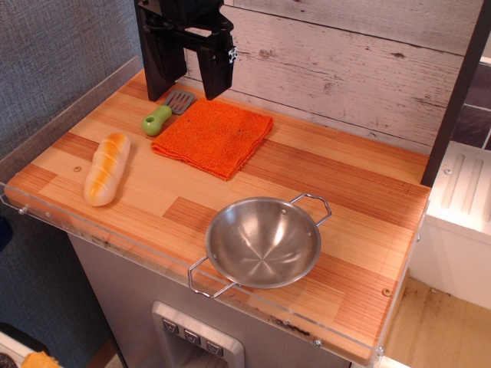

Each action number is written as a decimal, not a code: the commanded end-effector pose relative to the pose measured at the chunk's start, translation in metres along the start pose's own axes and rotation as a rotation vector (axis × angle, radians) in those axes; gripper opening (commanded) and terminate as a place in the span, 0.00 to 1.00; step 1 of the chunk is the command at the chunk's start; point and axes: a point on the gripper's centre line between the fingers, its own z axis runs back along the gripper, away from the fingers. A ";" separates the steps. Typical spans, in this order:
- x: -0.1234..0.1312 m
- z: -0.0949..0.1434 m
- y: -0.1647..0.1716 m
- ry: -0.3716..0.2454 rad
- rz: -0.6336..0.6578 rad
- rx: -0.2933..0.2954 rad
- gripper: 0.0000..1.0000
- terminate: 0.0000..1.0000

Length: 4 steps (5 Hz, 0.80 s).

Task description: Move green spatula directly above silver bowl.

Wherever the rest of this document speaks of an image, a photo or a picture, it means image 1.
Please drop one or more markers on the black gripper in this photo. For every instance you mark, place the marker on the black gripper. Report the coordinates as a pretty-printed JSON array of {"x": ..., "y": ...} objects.
[{"x": 170, "y": 27}]

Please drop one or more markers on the orange folded cloth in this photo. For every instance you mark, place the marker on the orange folded cloth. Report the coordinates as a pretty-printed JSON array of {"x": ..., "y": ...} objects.
[{"x": 214, "y": 137}]

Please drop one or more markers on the white toy sink unit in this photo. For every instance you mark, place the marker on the white toy sink unit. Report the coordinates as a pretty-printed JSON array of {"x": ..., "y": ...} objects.
[{"x": 452, "y": 253}]

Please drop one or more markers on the steel two-handled pan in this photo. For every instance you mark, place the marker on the steel two-handled pan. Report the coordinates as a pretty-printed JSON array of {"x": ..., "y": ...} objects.
[{"x": 264, "y": 242}]

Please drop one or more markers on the green handled grey spatula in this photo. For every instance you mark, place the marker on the green handled grey spatula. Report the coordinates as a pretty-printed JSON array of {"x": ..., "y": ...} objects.
[{"x": 176, "y": 103}]

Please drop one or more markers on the clear acrylic edge guard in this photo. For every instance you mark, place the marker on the clear acrylic edge guard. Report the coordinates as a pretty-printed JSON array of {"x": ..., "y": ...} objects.
[{"x": 343, "y": 298}]

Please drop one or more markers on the yellow object bottom left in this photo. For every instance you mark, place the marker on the yellow object bottom left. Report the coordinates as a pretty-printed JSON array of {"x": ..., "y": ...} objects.
[{"x": 39, "y": 360}]

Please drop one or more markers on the grey toy fridge dispenser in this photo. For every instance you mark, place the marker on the grey toy fridge dispenser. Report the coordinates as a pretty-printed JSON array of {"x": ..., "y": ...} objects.
[{"x": 188, "y": 342}]

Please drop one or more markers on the toy bread loaf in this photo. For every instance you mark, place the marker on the toy bread loaf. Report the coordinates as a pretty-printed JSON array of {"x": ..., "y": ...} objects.
[{"x": 107, "y": 168}]

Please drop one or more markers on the dark right upright post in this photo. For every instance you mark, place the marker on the dark right upright post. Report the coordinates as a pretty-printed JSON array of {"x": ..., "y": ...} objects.
[{"x": 463, "y": 83}]

